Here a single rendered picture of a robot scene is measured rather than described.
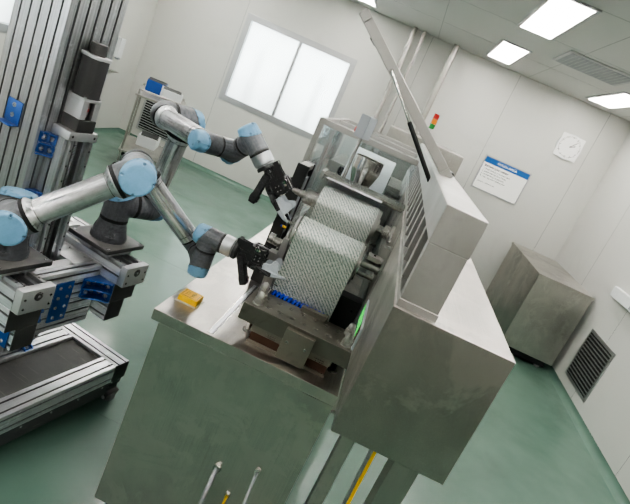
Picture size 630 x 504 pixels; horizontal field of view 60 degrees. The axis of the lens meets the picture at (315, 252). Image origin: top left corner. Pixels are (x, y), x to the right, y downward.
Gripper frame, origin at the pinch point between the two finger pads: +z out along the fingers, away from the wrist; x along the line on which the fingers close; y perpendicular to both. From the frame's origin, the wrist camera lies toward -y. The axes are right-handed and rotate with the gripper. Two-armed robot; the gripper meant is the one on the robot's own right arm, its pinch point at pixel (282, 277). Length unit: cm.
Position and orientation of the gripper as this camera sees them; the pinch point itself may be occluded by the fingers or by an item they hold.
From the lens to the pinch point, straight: 196.0
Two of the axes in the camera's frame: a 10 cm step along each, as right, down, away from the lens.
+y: 3.9, -8.8, -2.8
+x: 1.7, -2.3, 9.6
